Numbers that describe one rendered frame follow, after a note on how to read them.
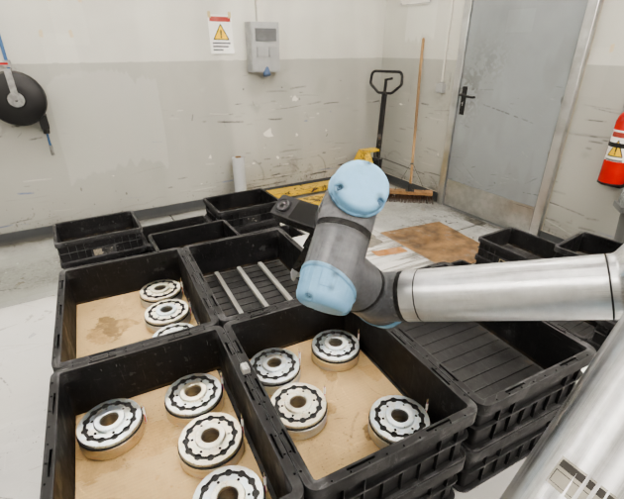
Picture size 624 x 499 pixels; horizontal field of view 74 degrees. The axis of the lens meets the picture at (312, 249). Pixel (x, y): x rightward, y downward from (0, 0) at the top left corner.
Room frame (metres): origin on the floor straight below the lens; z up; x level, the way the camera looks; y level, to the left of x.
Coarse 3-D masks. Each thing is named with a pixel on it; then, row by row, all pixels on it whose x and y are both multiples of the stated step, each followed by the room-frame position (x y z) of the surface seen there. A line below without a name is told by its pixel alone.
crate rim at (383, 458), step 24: (264, 312) 0.72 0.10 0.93; (240, 360) 0.57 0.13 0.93; (264, 408) 0.46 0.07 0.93; (432, 432) 0.42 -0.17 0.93; (456, 432) 0.43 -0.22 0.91; (384, 456) 0.38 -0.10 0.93; (408, 456) 0.39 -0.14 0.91; (312, 480) 0.34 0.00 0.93; (336, 480) 0.34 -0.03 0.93; (360, 480) 0.36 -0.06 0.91
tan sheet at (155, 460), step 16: (144, 400) 0.57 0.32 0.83; (160, 400) 0.57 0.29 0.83; (224, 400) 0.57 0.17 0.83; (80, 416) 0.53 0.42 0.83; (144, 416) 0.53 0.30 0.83; (160, 416) 0.53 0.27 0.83; (160, 432) 0.50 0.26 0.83; (176, 432) 0.50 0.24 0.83; (144, 448) 0.47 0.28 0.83; (160, 448) 0.47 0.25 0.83; (176, 448) 0.47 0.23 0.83; (80, 464) 0.44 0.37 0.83; (96, 464) 0.44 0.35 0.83; (112, 464) 0.44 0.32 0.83; (128, 464) 0.44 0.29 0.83; (144, 464) 0.44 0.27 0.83; (160, 464) 0.44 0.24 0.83; (176, 464) 0.44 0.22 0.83; (240, 464) 0.44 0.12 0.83; (256, 464) 0.44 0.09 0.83; (80, 480) 0.41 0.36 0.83; (96, 480) 0.41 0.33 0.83; (112, 480) 0.41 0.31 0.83; (128, 480) 0.41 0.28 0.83; (144, 480) 0.41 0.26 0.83; (160, 480) 0.41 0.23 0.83; (176, 480) 0.41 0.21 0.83; (192, 480) 0.41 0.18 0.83; (80, 496) 0.39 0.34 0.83; (96, 496) 0.39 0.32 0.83; (112, 496) 0.39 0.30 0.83; (128, 496) 0.39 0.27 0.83; (144, 496) 0.39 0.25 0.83; (160, 496) 0.39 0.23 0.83; (176, 496) 0.39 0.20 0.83; (192, 496) 0.39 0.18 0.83
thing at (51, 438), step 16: (176, 336) 0.64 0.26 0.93; (192, 336) 0.64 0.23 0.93; (224, 336) 0.64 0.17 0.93; (128, 352) 0.59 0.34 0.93; (64, 368) 0.55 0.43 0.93; (80, 368) 0.55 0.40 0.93; (256, 400) 0.48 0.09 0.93; (48, 416) 0.44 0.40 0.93; (48, 432) 0.42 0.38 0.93; (272, 432) 0.42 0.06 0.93; (48, 448) 0.39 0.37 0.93; (272, 448) 0.39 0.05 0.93; (48, 464) 0.36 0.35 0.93; (288, 464) 0.36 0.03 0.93; (48, 480) 0.34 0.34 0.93; (288, 480) 0.34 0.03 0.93; (48, 496) 0.32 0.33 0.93; (288, 496) 0.32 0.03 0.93
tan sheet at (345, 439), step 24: (312, 360) 0.68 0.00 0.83; (360, 360) 0.68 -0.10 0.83; (312, 384) 0.61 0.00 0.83; (336, 384) 0.61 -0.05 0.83; (360, 384) 0.61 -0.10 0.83; (384, 384) 0.61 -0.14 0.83; (336, 408) 0.55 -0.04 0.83; (360, 408) 0.55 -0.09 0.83; (336, 432) 0.50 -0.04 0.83; (360, 432) 0.50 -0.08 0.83; (312, 456) 0.45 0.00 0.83; (336, 456) 0.45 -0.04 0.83; (360, 456) 0.45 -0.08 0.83
